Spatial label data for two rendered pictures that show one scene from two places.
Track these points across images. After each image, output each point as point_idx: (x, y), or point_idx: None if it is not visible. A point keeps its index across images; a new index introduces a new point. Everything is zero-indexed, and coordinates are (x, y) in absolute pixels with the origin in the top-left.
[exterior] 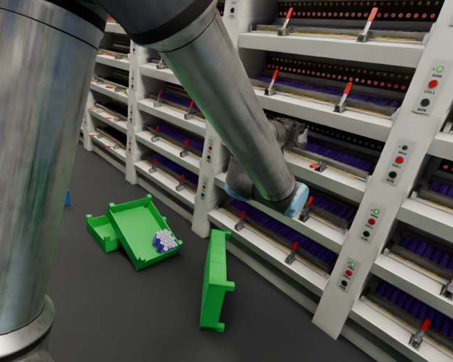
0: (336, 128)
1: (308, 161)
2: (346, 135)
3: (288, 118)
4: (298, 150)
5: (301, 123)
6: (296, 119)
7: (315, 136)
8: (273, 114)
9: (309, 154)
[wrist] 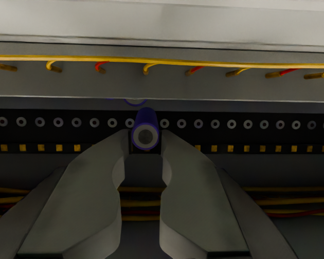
0: (88, 140)
1: (13, 39)
2: (51, 129)
3: (254, 133)
4: (126, 96)
5: (205, 129)
6: (225, 135)
7: (148, 100)
8: (312, 131)
9: (35, 91)
